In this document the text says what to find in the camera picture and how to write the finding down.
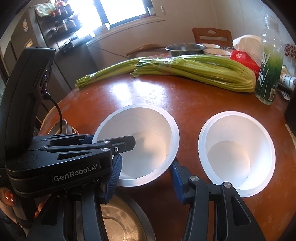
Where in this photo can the dark box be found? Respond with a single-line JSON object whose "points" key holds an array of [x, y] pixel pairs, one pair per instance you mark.
{"points": [[291, 111]]}

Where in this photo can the long celery bunch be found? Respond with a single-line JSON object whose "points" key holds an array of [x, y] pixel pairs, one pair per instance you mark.
{"points": [[111, 69]]}

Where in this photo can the thick celery bunch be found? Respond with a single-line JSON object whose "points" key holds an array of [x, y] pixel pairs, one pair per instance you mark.
{"points": [[196, 69]]}

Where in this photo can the round steel plate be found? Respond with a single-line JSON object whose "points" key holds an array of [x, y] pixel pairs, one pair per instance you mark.
{"points": [[124, 220]]}

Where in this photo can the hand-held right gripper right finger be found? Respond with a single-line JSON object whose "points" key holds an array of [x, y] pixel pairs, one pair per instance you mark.
{"points": [[178, 185]]}

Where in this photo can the red tissue pack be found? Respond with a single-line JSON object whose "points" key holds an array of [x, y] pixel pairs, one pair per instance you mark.
{"points": [[245, 58]]}

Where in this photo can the brown refrigerator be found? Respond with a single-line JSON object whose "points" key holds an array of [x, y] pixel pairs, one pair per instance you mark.
{"points": [[69, 62]]}

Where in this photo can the wooden chair curved back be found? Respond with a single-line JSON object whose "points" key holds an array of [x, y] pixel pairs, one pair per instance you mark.
{"points": [[143, 48]]}

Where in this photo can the window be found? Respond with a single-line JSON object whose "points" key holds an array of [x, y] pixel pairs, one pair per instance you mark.
{"points": [[124, 11]]}

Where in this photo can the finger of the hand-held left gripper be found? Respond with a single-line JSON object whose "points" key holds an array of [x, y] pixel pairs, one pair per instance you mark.
{"points": [[124, 143], [89, 138]]}

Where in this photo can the colourful bag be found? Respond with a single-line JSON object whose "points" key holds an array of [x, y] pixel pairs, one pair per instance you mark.
{"points": [[46, 8]]}

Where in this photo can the small white bottle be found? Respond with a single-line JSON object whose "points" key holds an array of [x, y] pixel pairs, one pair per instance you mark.
{"points": [[288, 80]]}

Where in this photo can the steel basin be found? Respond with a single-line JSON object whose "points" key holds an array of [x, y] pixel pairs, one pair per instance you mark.
{"points": [[185, 51]]}

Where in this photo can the red paper bowl white inside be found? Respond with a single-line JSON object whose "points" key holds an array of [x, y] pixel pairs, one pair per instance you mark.
{"points": [[231, 139], [148, 129]]}

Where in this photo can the green label plastic bottle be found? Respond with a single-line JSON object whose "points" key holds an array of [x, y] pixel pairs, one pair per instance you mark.
{"points": [[268, 76]]}

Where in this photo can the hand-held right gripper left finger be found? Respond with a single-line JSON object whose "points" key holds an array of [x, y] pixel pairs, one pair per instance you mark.
{"points": [[114, 178]]}

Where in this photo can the black device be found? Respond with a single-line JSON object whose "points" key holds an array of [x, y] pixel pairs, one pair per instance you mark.
{"points": [[69, 45]]}

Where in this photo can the person's left hand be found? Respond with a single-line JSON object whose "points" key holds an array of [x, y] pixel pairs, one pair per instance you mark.
{"points": [[7, 199]]}

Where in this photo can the wooden chair with cutout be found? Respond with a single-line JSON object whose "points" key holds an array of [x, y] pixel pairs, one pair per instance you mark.
{"points": [[222, 34]]}

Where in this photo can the white ceramic bowl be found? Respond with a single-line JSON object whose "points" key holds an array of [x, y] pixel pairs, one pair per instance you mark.
{"points": [[223, 53], [210, 47]]}

